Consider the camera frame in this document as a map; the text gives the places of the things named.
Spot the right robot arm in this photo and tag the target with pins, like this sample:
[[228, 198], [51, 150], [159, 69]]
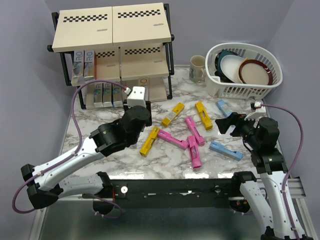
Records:
[[275, 213]]

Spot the black base bar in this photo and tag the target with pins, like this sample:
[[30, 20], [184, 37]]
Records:
[[172, 193]]

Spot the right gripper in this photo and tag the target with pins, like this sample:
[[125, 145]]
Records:
[[234, 118]]

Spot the white plastic dish basket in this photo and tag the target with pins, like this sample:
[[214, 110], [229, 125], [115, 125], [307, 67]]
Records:
[[216, 88]]

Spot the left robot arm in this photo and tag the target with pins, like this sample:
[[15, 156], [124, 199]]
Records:
[[50, 181]]

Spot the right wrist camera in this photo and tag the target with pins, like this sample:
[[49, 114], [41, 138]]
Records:
[[258, 110]]

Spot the beige three-tier shelf rack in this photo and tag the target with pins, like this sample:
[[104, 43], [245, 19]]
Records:
[[130, 42]]

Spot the red rimmed plate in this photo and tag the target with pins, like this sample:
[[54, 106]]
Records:
[[254, 72]]

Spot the white plate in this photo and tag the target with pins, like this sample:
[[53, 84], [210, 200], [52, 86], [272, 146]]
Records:
[[230, 65]]

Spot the metallic blue toothpaste box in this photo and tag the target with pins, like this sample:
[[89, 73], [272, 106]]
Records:
[[98, 95], [107, 95], [117, 97]]

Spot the yellow toothpaste box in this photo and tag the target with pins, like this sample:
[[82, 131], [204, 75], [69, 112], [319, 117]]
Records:
[[173, 114], [153, 135], [204, 117]]

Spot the light blue box far right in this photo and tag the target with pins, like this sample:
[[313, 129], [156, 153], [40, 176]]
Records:
[[224, 108]]

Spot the red metallic toothpaste box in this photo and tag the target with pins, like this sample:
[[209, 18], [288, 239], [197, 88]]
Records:
[[78, 68]]

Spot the dark teal bowl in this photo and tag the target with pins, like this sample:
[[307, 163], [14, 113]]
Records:
[[218, 58]]

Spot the silver foil toothpaste box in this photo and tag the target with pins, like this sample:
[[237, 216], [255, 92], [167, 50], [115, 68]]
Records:
[[89, 72]]

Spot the yellow toothpaste box lower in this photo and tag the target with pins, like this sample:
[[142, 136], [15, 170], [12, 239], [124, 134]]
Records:
[[153, 135]]

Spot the cream ceramic mug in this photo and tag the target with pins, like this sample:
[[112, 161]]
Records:
[[197, 70]]

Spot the yellow toothpaste box right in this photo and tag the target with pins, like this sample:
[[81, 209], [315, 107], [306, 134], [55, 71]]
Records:
[[204, 117]]

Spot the pink toothpaste box long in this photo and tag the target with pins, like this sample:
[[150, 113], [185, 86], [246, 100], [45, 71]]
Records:
[[167, 137]]

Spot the pink toothpaste box diagonal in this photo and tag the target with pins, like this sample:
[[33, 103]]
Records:
[[194, 152]]

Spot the yellow toothpaste box middle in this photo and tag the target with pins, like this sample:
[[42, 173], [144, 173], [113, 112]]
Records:
[[173, 114]]

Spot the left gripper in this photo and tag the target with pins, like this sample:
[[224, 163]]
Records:
[[148, 107]]

